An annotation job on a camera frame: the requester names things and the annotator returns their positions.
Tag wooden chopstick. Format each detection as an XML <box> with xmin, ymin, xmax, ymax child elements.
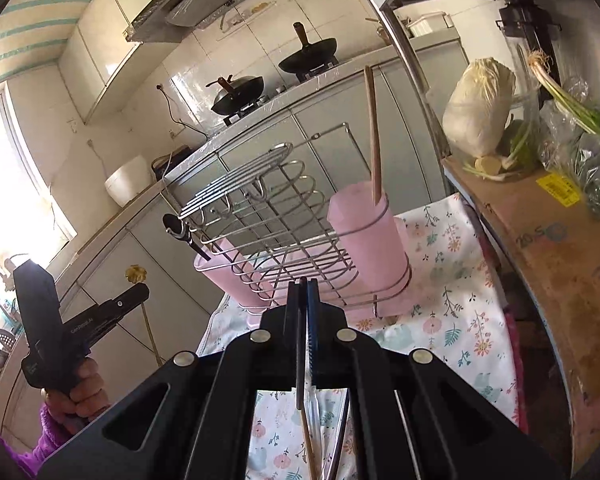
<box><xmin>295</xmin><ymin>385</ymin><xmax>320</xmax><ymax>480</ymax></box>
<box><xmin>363</xmin><ymin>66</ymin><xmax>383</xmax><ymax>206</ymax></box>

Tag person's left forearm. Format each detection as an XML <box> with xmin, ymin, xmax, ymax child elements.
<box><xmin>0</xmin><ymin>402</ymin><xmax>81</xmax><ymax>480</ymax></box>

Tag floral printed cloth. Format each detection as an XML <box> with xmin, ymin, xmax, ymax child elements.
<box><xmin>197</xmin><ymin>192</ymin><xmax>523</xmax><ymax>480</ymax></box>

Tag bright window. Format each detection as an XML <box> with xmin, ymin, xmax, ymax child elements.
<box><xmin>0</xmin><ymin>90</ymin><xmax>76</xmax><ymax>281</ymax></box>

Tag green onions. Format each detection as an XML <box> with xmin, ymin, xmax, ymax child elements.
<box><xmin>527</xmin><ymin>50</ymin><xmax>600</xmax><ymax>136</ymax></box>

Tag metal wire utensil rack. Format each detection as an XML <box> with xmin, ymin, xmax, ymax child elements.
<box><xmin>177</xmin><ymin>122</ymin><xmax>413</xmax><ymax>321</ymax></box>

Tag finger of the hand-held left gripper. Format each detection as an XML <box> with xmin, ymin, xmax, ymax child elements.
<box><xmin>60</xmin><ymin>282</ymin><xmax>151</xmax><ymax>357</ymax></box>

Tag metal storage shelf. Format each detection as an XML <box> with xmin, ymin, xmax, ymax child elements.
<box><xmin>330</xmin><ymin>0</ymin><xmax>600</xmax><ymax>156</ymax></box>

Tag person's left hand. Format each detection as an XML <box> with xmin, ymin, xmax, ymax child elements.
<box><xmin>41</xmin><ymin>355</ymin><xmax>112</xmax><ymax>435</ymax></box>

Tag black open wok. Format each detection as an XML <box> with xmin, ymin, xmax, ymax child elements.
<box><xmin>278</xmin><ymin>21</ymin><xmax>340</xmax><ymax>75</ymax></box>

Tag pink plastic utensil cup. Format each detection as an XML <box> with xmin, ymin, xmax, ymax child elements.
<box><xmin>193</xmin><ymin>237</ymin><xmax>276</xmax><ymax>311</ymax></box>
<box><xmin>326</xmin><ymin>182</ymin><xmax>411</xmax><ymax>301</ymax></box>

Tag clear bag of greens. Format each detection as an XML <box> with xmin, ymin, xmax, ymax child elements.
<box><xmin>537</xmin><ymin>77</ymin><xmax>600</xmax><ymax>221</ymax></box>

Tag grey kitchen base cabinets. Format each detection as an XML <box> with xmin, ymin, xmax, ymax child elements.
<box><xmin>0</xmin><ymin>35</ymin><xmax>471</xmax><ymax>411</ymax></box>

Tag pink plastic drip tray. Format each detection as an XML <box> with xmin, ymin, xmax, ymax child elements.
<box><xmin>245</xmin><ymin>280</ymin><xmax>406</xmax><ymax>331</ymax></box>

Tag black wok with lid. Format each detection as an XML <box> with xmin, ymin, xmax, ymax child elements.
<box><xmin>205</xmin><ymin>75</ymin><xmax>265</xmax><ymax>116</ymax></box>

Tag black power cable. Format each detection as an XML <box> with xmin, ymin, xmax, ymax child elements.
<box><xmin>155</xmin><ymin>83</ymin><xmax>206</xmax><ymax>138</ymax></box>

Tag white lidded container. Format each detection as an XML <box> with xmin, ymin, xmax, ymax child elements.
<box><xmin>405</xmin><ymin>10</ymin><xmax>456</xmax><ymax>38</ymax></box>

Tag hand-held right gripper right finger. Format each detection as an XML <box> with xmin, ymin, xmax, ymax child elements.
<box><xmin>306</xmin><ymin>277</ymin><xmax>568</xmax><ymax>480</ymax></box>

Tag upper wall cabinets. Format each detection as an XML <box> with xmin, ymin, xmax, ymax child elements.
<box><xmin>57</xmin><ymin>0</ymin><xmax>231</xmax><ymax>123</ymax></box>

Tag clear wall shelf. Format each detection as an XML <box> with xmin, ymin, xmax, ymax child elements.
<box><xmin>215</xmin><ymin>0</ymin><xmax>281</xmax><ymax>41</ymax></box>

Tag ginger piece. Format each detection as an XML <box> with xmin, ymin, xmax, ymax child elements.
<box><xmin>472</xmin><ymin>156</ymin><xmax>503</xmax><ymax>176</ymax></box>

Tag cardboard box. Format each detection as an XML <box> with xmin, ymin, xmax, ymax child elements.
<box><xmin>442</xmin><ymin>157</ymin><xmax>600</xmax><ymax>476</ymax></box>

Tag napa cabbage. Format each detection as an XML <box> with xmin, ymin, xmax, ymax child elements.
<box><xmin>441</xmin><ymin>57</ymin><xmax>517</xmax><ymax>158</ymax></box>

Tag gas stove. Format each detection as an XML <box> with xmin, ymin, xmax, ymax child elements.
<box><xmin>222</xmin><ymin>57</ymin><xmax>341</xmax><ymax>126</ymax></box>

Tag black blender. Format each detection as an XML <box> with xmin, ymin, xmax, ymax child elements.
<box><xmin>495</xmin><ymin>0</ymin><xmax>563</xmax><ymax>106</ymax></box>

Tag range hood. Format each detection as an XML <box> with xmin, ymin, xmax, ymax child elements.
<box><xmin>122</xmin><ymin>0</ymin><xmax>276</xmax><ymax>43</ymax></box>

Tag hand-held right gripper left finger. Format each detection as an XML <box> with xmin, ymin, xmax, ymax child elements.
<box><xmin>37</xmin><ymin>277</ymin><xmax>308</xmax><ymax>480</ymax></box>

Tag yellow flower-shaped ornament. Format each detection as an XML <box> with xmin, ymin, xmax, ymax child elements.
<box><xmin>125</xmin><ymin>265</ymin><xmax>163</xmax><ymax>368</ymax></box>

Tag brown basket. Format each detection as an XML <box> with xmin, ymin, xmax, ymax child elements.
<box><xmin>151</xmin><ymin>145</ymin><xmax>193</xmax><ymax>181</ymax></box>

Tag black spoon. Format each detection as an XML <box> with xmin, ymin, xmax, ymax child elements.
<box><xmin>162</xmin><ymin>213</ymin><xmax>213</xmax><ymax>262</ymax></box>

